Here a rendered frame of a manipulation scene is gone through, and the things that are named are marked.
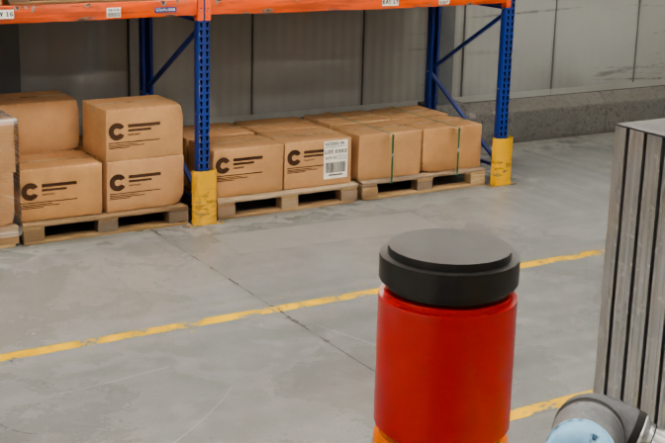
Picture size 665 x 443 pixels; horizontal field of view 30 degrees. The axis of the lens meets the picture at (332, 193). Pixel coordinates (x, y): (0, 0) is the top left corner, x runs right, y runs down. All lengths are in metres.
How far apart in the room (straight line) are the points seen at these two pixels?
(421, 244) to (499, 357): 0.05
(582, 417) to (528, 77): 10.26
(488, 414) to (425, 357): 0.03
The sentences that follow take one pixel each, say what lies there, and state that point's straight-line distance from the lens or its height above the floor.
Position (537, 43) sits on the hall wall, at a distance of 12.20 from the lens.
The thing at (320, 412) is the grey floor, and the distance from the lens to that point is 5.94.
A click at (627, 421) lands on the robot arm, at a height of 1.61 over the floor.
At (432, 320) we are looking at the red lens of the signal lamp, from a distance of 0.43.
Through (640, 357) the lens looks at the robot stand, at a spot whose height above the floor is 1.60.
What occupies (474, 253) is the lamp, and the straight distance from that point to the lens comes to 0.44.
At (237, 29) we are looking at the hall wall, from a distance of 10.37.
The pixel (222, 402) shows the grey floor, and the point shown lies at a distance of 6.04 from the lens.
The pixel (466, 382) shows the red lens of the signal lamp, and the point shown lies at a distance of 0.43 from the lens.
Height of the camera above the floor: 2.47
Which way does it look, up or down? 15 degrees down
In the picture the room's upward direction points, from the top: 2 degrees clockwise
